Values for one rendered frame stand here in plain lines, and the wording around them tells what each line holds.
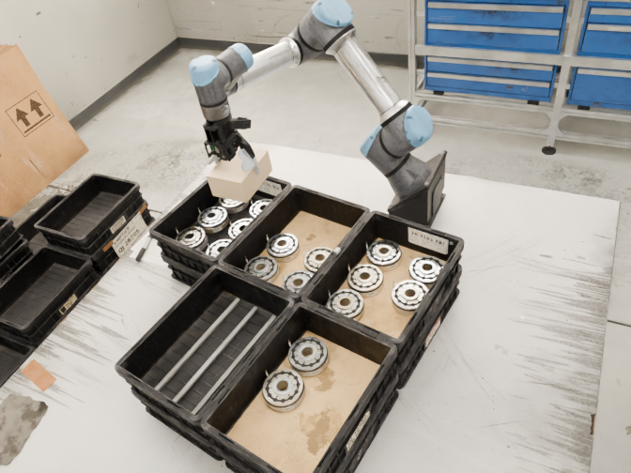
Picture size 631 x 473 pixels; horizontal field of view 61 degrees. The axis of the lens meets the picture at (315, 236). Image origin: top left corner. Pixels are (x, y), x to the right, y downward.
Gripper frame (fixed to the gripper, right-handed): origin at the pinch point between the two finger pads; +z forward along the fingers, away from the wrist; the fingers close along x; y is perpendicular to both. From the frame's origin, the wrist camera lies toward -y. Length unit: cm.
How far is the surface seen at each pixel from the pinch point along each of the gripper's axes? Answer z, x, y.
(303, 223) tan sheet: 26.8, 12.8, -8.5
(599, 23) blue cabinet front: 34, 88, -185
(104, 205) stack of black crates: 61, -108, -23
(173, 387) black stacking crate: 27, 7, 58
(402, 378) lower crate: 36, 59, 30
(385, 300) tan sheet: 27, 49, 13
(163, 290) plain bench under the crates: 40, -27, 24
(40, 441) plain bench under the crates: 39, -28, 81
